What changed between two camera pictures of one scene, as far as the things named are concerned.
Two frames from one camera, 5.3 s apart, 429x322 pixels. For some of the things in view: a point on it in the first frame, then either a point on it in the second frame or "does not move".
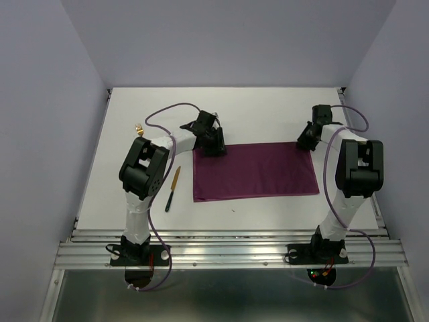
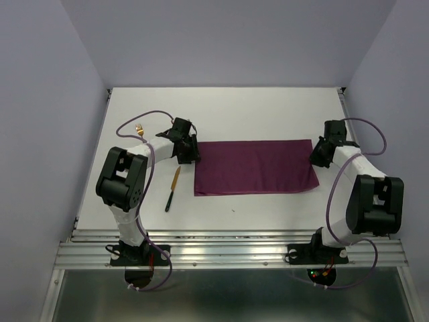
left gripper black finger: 218,147 → 186,150
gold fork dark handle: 139,129 does not move
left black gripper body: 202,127 → 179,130
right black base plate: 332,252 does not move
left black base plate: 123,255 does not move
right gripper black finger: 310,136 → 322,153
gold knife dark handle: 172,188 does not move
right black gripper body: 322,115 → 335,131
